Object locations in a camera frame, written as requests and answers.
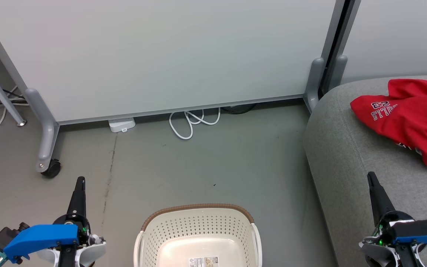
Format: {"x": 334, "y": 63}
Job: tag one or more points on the blue right camera mount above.
{"x": 421, "y": 230}

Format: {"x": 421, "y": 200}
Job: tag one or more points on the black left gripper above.
{"x": 83, "y": 228}

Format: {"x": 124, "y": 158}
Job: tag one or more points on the white power adapter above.
{"x": 122, "y": 124}

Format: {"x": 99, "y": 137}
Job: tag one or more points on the grey fabric sofa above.
{"x": 347, "y": 167}

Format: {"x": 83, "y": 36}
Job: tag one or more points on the red shirt with white print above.
{"x": 410, "y": 111}

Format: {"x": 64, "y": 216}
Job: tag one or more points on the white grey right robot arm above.
{"x": 374, "y": 256}

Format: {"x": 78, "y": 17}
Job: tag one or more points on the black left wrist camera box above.
{"x": 6, "y": 237}

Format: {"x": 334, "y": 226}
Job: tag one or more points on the printed basket sticker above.
{"x": 203, "y": 261}

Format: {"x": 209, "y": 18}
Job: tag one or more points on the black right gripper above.
{"x": 384, "y": 228}

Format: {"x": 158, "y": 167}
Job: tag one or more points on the white partition on grey legs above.
{"x": 402, "y": 37}
{"x": 161, "y": 55}

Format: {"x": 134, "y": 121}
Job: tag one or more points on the cream perforated laundry basket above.
{"x": 198, "y": 230}

